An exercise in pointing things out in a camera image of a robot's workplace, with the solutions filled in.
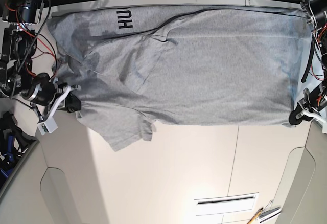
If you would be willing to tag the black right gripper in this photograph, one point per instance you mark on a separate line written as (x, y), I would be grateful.
(47, 96)

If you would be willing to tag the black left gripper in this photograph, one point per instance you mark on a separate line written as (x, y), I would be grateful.
(310, 107)

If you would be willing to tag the grey T-shirt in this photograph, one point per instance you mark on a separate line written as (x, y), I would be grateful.
(180, 65)

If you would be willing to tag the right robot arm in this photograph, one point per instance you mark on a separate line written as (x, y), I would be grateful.
(19, 45)

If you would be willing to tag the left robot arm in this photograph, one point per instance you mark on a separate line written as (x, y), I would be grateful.
(315, 12)

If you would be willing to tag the blue black bag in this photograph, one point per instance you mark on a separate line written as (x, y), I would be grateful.
(14, 143)

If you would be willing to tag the wooden pencil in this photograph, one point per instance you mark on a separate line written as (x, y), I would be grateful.
(255, 216)

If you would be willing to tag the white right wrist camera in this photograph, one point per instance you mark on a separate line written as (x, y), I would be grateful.
(47, 126)

